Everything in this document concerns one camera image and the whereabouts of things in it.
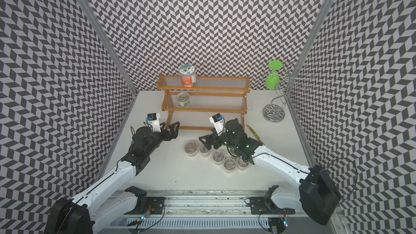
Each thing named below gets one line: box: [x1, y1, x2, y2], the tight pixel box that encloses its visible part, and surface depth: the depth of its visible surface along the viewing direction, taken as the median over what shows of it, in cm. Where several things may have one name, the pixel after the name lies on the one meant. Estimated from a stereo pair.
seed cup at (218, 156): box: [212, 150, 225, 166], surface depth 84 cm
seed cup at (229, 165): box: [223, 157, 237, 174], surface depth 82 cm
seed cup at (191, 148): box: [184, 140, 199, 157], surface depth 87 cm
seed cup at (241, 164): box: [236, 156, 250, 171], surface depth 82 cm
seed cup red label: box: [198, 144, 212, 158], surface depth 86 cm
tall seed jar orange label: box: [178, 64, 197, 88], surface depth 79 cm
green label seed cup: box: [176, 92, 191, 108], surface depth 91 cm
